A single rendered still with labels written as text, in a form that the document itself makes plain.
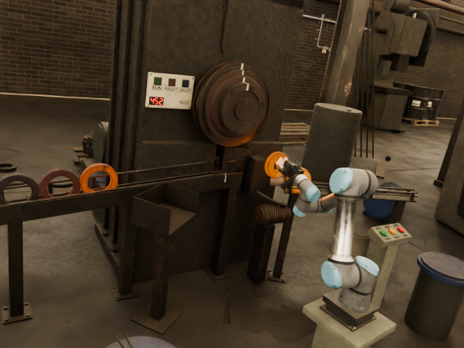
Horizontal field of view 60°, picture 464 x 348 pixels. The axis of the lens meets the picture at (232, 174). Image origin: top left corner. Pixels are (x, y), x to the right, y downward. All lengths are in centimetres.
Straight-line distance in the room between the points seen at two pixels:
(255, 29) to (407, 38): 776
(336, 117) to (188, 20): 294
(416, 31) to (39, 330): 933
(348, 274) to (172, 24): 149
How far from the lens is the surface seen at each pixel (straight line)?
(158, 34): 220
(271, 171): 230
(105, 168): 211
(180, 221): 198
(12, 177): 205
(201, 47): 230
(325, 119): 490
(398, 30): 1001
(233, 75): 222
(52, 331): 228
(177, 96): 226
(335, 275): 186
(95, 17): 822
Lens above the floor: 146
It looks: 18 degrees down
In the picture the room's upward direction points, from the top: 9 degrees clockwise
